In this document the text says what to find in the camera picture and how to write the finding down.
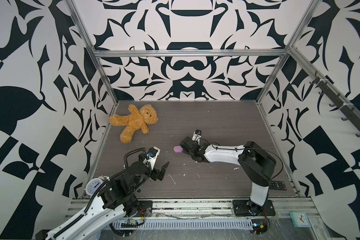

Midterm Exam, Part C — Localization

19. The purple earbud charging case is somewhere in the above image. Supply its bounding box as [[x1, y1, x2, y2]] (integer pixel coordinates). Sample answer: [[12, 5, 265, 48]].
[[173, 146, 184, 154]]

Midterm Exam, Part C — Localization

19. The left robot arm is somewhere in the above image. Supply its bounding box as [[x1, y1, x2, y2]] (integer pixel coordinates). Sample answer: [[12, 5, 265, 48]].
[[36, 147, 169, 240]]

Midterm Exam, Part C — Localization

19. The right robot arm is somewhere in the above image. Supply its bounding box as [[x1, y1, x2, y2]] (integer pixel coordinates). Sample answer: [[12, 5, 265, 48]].
[[180, 137, 277, 216]]

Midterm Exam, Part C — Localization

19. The brown teddy bear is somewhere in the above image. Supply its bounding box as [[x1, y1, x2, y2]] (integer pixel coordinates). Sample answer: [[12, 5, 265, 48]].
[[109, 105, 159, 144]]

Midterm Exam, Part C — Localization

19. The black remote control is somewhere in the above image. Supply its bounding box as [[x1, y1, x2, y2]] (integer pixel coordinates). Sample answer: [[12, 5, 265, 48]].
[[269, 181, 287, 191]]

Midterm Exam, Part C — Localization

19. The small green desk clock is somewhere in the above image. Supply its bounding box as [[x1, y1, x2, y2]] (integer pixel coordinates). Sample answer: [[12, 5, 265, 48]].
[[290, 212, 311, 228]]

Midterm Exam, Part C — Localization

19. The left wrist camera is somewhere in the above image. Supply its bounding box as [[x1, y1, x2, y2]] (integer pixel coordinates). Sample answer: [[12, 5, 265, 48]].
[[139, 147, 161, 172]]

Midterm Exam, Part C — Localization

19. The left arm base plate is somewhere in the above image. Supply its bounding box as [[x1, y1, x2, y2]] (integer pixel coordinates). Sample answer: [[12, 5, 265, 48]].
[[137, 200, 153, 216]]

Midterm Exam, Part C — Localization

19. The white cable duct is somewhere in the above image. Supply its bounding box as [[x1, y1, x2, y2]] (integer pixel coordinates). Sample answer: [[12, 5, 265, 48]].
[[113, 219, 253, 231]]

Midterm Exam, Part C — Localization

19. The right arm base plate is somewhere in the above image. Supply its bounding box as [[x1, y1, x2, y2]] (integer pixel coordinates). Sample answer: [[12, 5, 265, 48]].
[[232, 200, 276, 217]]

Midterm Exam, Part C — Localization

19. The aluminium frame corner post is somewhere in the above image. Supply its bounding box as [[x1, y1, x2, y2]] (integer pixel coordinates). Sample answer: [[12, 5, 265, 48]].
[[256, 53, 289, 105]]

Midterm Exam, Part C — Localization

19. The wall hook rail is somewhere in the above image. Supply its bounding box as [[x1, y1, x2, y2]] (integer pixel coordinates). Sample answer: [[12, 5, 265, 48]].
[[310, 71, 360, 138]]

